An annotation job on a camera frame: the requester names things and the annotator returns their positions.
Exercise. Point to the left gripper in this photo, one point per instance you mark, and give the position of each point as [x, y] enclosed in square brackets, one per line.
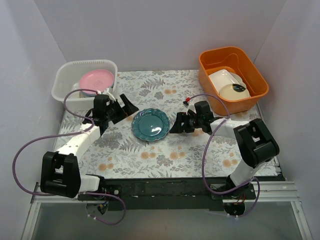
[120, 110]

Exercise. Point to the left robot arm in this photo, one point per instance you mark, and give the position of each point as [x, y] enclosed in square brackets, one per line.
[60, 172]

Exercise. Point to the orange plastic bin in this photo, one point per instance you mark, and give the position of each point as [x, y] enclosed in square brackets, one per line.
[221, 68]

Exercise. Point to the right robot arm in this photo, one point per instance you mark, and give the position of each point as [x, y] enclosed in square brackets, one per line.
[255, 143]

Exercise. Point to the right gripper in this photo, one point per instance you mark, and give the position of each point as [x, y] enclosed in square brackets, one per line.
[186, 122]

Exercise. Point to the cream plate with black mark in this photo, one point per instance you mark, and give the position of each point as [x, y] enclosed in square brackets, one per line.
[234, 92]

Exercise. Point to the floral table mat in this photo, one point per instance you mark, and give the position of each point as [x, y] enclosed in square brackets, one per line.
[119, 154]

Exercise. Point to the white rectangular dish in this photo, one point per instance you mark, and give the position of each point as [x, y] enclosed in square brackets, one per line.
[223, 77]

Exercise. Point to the teal scalloped plate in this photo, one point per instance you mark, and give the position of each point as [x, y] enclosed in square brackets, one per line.
[150, 125]

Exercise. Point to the blue round plate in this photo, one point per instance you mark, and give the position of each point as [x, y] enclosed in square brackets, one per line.
[87, 93]

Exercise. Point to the pink plate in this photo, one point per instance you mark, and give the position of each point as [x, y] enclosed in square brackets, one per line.
[98, 74]

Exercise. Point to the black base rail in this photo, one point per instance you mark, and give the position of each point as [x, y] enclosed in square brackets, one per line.
[168, 193]

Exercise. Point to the white plastic bin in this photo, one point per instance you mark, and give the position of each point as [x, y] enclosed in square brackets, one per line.
[68, 77]

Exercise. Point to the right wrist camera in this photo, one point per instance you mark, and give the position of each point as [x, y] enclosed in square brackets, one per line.
[190, 103]

